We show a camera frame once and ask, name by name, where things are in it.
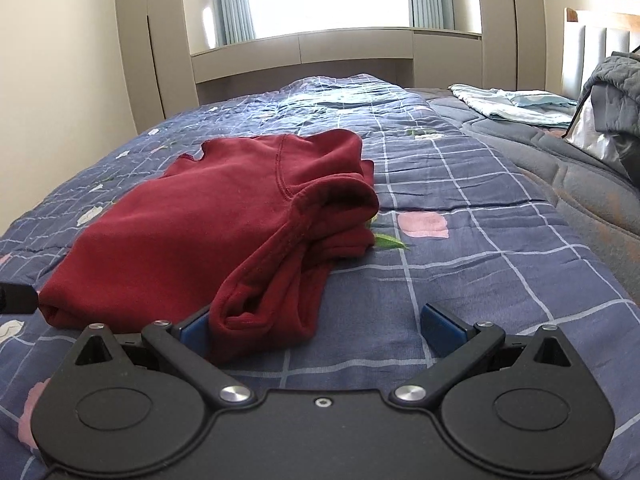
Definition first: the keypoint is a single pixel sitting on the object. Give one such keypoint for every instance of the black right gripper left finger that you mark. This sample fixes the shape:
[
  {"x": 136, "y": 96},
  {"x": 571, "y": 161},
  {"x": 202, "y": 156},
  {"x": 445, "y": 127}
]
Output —
[{"x": 161, "y": 365}]

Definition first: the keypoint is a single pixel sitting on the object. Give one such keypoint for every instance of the blue plaid floral quilt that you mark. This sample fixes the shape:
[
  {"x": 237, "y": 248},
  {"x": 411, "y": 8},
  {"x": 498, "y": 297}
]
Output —
[{"x": 474, "y": 236}]

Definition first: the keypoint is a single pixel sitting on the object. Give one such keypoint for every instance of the dark red sweater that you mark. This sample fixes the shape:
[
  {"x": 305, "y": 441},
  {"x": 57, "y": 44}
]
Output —
[{"x": 249, "y": 232}]

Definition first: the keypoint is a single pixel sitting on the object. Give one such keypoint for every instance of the beige wardrobe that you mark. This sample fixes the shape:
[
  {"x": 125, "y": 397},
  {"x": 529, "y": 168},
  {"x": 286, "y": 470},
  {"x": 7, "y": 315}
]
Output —
[
  {"x": 514, "y": 44},
  {"x": 156, "y": 59}
]

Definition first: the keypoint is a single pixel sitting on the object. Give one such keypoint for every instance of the beige left wardrobe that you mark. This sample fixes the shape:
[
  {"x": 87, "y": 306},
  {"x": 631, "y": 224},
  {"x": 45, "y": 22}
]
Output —
[{"x": 156, "y": 59}]

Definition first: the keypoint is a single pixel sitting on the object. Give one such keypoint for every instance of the grey padded jacket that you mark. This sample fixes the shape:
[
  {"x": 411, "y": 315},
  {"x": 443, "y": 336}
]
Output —
[{"x": 606, "y": 123}]

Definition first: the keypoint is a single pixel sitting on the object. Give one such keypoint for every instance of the beige right wardrobe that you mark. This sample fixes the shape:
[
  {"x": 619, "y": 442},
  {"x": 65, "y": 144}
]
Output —
[{"x": 514, "y": 44}]

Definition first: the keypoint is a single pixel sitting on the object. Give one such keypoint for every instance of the light blue folded cloth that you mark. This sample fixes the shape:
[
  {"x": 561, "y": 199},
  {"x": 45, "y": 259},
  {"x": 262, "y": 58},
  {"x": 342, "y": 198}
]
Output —
[{"x": 537, "y": 108}]

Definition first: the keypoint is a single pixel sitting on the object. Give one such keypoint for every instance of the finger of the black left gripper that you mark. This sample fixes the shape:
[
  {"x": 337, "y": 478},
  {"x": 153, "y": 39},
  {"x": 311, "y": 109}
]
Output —
[{"x": 18, "y": 299}]

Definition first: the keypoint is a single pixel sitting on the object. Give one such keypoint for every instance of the grey quilted blanket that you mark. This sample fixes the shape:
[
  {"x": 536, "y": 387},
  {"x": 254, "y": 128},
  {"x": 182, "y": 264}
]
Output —
[{"x": 597, "y": 203}]

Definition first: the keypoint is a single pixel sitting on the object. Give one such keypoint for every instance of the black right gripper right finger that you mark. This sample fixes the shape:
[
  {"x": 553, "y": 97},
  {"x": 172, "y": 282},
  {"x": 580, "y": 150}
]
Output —
[{"x": 480, "y": 364}]

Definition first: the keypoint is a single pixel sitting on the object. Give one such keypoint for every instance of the left teal curtain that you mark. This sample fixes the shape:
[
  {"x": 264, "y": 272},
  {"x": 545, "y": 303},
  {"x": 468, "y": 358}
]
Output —
[{"x": 233, "y": 22}]

